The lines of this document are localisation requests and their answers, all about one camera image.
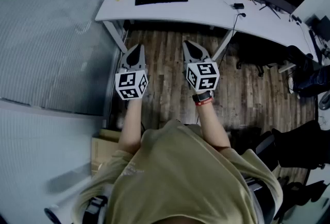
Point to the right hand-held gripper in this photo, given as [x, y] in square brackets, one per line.
[203, 84]

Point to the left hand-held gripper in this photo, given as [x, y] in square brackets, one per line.
[126, 81]

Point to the person's left forearm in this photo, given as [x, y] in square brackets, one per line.
[130, 122]

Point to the person's right forearm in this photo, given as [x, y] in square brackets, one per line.
[210, 122]

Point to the white desk leg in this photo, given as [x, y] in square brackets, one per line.
[223, 45]
[114, 35]

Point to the black smartwatch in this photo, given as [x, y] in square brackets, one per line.
[202, 96]

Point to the red wristband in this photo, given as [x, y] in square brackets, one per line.
[205, 102]

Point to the black power adapter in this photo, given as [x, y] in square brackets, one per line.
[239, 6]

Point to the black office chair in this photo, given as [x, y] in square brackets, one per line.
[296, 151]
[268, 55]

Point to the cardboard box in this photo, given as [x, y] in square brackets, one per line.
[103, 148]

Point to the black side monitor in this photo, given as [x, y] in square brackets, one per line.
[278, 0]

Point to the olive t-shirt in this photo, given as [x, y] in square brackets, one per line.
[175, 179]

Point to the black wall plug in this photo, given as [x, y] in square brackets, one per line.
[242, 15]

